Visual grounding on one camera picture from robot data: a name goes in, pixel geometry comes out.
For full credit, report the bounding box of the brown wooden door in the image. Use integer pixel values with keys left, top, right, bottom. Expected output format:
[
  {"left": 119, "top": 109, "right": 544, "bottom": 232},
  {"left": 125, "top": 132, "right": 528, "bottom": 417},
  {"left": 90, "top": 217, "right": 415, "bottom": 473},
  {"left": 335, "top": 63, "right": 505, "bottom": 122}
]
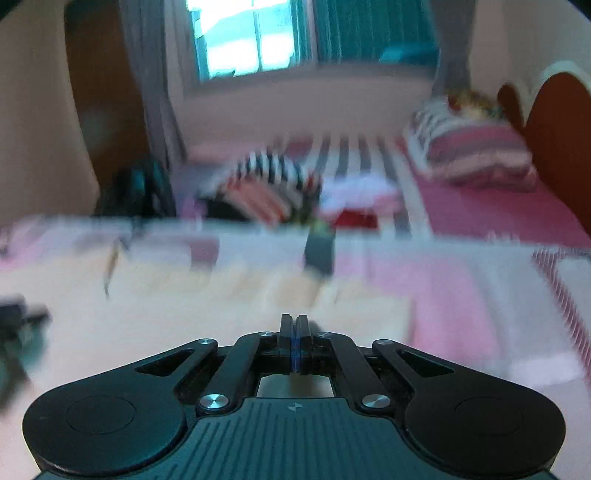
[{"left": 64, "top": 0, "right": 155, "bottom": 217}]

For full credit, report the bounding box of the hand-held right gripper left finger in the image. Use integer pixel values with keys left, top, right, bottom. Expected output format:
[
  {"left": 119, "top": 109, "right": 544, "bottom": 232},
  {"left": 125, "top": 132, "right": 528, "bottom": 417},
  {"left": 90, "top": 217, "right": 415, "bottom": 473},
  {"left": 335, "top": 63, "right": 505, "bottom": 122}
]
[{"left": 134, "top": 314, "right": 297, "bottom": 415}]

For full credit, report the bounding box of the window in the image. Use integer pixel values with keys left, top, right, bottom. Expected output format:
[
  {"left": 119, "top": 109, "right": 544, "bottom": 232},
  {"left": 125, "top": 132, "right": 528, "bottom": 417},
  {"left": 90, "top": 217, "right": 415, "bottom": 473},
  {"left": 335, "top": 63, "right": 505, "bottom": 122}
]
[{"left": 185, "top": 0, "right": 320, "bottom": 85}]

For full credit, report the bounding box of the cream garment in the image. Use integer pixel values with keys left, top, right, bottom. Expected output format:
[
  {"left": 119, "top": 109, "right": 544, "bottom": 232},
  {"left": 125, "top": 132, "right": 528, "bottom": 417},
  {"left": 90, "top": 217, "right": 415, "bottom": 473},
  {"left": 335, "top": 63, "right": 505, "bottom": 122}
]
[{"left": 108, "top": 247, "right": 414, "bottom": 361}]

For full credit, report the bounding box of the white folded cloth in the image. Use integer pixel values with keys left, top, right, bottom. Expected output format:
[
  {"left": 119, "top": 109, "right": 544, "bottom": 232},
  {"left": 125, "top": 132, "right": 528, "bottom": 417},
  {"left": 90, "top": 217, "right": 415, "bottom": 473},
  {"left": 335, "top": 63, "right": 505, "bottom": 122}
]
[{"left": 318, "top": 178, "right": 403, "bottom": 217}]

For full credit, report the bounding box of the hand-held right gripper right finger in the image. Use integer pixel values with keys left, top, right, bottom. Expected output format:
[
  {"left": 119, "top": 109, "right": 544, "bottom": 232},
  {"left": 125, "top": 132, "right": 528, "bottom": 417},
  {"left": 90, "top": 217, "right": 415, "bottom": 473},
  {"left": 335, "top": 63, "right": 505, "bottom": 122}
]
[{"left": 295, "top": 314, "right": 457, "bottom": 412}]

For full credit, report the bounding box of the teal curtain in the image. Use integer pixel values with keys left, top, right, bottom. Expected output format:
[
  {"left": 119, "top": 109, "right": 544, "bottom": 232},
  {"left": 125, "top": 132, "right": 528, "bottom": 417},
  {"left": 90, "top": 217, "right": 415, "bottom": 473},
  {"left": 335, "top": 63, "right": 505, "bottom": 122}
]
[{"left": 313, "top": 0, "right": 441, "bottom": 66}]

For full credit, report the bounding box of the pink striped bedsheet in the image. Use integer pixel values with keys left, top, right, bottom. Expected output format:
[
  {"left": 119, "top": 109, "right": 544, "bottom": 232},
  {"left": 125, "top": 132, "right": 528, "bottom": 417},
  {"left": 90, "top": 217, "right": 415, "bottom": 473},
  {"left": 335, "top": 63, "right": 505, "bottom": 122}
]
[{"left": 185, "top": 133, "right": 591, "bottom": 251}]

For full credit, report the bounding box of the red and cream headboard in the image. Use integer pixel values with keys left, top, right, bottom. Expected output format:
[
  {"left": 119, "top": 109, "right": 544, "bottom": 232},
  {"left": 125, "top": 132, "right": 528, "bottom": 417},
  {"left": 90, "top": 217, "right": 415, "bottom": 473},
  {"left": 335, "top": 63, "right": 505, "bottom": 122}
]
[{"left": 496, "top": 60, "right": 591, "bottom": 222}]

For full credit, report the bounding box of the red cloth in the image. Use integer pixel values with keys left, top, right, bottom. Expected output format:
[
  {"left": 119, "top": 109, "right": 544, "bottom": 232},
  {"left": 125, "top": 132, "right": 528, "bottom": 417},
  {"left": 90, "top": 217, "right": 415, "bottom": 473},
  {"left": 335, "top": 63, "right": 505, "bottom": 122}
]
[{"left": 332, "top": 210, "right": 380, "bottom": 230}]

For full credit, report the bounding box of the grey curtain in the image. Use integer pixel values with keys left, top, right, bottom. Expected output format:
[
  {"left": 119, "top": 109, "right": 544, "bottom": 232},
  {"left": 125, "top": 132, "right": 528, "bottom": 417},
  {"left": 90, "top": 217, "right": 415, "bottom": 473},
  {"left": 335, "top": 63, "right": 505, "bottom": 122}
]
[
  {"left": 116, "top": 0, "right": 197, "bottom": 169},
  {"left": 431, "top": 0, "right": 478, "bottom": 100}
]

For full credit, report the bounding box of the colourful floral pillow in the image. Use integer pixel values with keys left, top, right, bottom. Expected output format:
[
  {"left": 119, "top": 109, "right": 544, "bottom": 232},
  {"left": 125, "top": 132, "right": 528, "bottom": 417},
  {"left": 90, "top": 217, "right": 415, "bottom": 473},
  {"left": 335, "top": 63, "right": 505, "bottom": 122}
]
[{"left": 447, "top": 89, "right": 505, "bottom": 121}]

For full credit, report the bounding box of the pink patterned blanket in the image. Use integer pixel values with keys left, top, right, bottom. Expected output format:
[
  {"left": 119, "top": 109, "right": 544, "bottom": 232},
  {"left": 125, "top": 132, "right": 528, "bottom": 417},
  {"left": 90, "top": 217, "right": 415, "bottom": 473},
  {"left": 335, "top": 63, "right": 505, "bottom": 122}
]
[{"left": 0, "top": 216, "right": 591, "bottom": 407}]

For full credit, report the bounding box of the striped clothes pile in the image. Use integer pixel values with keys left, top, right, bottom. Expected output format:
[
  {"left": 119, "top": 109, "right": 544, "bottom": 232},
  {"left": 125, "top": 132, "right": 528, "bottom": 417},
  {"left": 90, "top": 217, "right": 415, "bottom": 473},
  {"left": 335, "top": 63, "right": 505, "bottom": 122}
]
[{"left": 198, "top": 147, "right": 325, "bottom": 228}]

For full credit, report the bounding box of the black bag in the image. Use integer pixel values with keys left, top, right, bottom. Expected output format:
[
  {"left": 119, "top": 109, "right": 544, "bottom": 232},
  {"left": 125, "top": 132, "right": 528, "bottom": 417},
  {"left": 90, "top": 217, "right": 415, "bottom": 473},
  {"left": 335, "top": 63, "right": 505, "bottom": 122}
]
[{"left": 98, "top": 156, "right": 180, "bottom": 219}]

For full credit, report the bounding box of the striped pink pillow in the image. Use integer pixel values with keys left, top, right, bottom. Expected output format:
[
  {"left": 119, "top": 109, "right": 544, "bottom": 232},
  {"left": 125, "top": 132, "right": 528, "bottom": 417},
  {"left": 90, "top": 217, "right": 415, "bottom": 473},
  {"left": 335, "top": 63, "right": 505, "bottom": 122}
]
[{"left": 401, "top": 98, "right": 540, "bottom": 191}]

